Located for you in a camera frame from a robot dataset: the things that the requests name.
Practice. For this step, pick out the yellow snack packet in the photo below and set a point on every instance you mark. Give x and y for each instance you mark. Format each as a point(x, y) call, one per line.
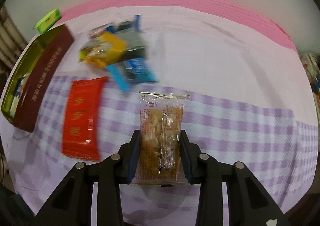
point(110, 48)

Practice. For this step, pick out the green tissue pack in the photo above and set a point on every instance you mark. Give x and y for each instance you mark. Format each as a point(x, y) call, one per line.
point(47, 21)

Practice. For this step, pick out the clear packet of brown pastry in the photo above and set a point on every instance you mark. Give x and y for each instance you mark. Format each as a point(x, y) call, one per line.
point(160, 126)

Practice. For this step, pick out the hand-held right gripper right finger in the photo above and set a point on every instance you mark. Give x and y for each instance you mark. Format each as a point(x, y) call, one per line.
point(186, 158)

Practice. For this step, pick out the pink white wrapped snack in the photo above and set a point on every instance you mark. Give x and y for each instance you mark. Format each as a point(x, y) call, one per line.
point(96, 32)

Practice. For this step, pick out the blue cookie packet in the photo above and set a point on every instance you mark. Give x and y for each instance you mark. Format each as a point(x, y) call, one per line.
point(136, 22)
point(135, 72)

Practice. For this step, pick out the grey-green seaweed snack packet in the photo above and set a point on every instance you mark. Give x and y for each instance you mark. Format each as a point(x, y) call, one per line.
point(133, 41)

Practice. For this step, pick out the maroon tin box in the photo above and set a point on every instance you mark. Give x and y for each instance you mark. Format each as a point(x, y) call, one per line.
point(42, 71)

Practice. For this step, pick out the red snack packet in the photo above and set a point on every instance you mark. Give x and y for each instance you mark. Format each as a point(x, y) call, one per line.
point(80, 116)

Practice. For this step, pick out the pink and purple checked bedsheet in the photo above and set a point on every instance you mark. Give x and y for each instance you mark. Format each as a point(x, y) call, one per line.
point(225, 66)

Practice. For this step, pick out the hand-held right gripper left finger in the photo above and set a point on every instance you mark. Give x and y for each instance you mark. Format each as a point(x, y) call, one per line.
point(132, 157)

